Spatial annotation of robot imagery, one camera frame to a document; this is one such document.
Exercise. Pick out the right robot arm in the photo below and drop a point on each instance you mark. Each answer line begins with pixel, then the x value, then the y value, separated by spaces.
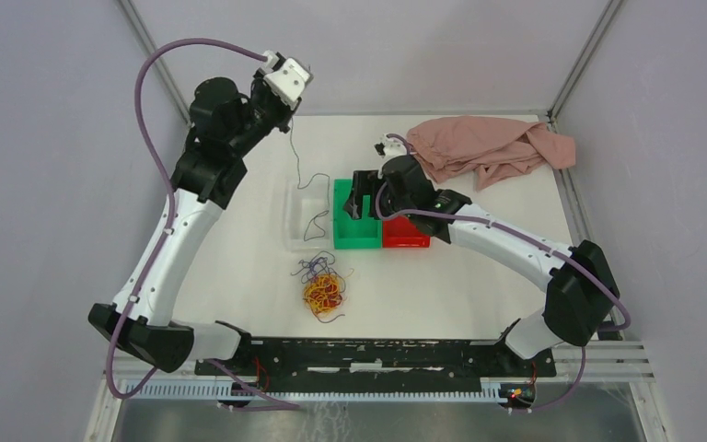
pixel 581 295

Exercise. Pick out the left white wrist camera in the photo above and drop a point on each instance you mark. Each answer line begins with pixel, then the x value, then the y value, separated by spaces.
pixel 286 77

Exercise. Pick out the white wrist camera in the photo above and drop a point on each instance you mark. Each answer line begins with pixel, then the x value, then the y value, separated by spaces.
pixel 286 77
pixel 390 146

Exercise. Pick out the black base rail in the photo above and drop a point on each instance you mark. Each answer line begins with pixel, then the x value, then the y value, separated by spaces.
pixel 246 362

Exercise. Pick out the white slotted cable duct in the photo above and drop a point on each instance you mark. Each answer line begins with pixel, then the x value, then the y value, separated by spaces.
pixel 227 390

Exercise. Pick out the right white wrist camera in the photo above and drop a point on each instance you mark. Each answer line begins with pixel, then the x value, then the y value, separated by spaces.
pixel 390 146

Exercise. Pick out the right controller board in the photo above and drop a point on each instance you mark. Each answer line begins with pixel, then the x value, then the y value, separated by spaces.
pixel 518 396

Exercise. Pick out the pink cloth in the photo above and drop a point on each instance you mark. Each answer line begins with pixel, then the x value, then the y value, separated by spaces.
pixel 492 149

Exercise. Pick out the red plastic bin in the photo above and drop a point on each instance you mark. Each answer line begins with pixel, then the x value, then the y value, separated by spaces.
pixel 399 233

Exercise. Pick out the green plastic bin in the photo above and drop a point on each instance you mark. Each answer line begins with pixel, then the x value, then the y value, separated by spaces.
pixel 348 234

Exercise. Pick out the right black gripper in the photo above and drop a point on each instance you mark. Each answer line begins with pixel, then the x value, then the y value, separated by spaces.
pixel 365 182

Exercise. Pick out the clear plastic bin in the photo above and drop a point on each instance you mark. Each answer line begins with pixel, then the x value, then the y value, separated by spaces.
pixel 307 224

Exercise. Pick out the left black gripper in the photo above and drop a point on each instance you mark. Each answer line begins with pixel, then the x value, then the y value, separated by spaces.
pixel 261 86

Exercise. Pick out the aluminium frame rail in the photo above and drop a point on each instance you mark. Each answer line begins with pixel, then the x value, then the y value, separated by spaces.
pixel 599 361

